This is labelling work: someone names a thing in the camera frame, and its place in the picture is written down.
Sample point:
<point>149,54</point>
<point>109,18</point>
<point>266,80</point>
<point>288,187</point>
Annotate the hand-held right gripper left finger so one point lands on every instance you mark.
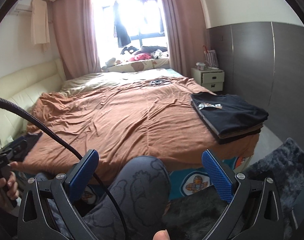
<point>83,172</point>

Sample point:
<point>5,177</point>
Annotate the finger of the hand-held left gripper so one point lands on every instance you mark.
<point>17,148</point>

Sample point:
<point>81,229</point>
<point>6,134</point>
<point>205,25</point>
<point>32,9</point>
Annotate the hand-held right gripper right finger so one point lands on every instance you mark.
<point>215,177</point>

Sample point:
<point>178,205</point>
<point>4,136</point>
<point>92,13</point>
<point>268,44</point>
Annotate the black clothes pile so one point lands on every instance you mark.
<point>33,140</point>

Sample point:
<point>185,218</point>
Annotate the black bear print t-shirt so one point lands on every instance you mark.
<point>232,115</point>

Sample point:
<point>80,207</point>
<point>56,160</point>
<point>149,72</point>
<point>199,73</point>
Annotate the stack of folded clothes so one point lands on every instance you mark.
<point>237,136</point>

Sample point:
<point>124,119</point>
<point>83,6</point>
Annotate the dark clothes on windowsill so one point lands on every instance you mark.
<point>154,48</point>

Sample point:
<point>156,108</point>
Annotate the person's right hand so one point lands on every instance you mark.
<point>162,236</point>

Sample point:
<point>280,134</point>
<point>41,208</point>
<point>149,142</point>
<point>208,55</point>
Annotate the teal printed bedsheet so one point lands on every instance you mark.
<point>192,180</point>

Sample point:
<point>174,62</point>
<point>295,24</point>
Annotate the orange blanket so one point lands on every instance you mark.
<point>117,120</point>

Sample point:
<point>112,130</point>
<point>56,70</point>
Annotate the cream padded headboard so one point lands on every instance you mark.
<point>22,85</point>

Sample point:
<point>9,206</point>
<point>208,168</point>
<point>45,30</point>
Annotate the grey shaggy rug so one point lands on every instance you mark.
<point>279,170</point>

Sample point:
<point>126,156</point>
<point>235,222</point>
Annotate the beige duvet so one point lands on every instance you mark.
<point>99,80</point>

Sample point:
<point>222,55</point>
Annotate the white nightstand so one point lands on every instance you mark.
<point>209,80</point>

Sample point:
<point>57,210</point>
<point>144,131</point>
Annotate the white cup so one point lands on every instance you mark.
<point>200,66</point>

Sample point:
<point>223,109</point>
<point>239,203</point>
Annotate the beige plush toy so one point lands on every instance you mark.
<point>113,61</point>

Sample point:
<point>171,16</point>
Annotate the bear print cushion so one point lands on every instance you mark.
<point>137,66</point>

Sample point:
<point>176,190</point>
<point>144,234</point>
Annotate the white hanging cloth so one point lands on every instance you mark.
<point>40,22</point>

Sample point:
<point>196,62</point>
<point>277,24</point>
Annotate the red plush toy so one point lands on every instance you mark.
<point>140,57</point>

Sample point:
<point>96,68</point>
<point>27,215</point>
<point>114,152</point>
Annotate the black and white plush toy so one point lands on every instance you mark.
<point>128,51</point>

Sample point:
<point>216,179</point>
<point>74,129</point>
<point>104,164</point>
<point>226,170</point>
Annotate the pink curtain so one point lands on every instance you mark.
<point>184,30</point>
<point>74,30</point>

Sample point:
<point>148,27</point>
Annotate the white air conditioner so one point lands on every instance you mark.
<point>23,6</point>

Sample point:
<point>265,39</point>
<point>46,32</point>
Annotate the window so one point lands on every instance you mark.
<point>134,15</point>

